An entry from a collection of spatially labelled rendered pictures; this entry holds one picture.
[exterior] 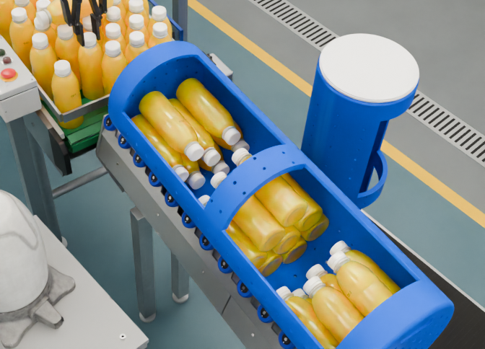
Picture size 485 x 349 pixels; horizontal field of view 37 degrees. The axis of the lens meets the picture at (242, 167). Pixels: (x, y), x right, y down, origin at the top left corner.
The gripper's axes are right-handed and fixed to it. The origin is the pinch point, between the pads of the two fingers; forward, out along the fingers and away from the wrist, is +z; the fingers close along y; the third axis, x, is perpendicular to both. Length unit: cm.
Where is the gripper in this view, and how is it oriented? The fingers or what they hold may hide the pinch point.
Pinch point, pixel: (87, 30)
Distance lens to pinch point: 196.3
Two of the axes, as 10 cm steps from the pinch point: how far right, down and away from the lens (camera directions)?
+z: -0.7, 6.5, 7.6
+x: -5.9, -6.4, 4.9
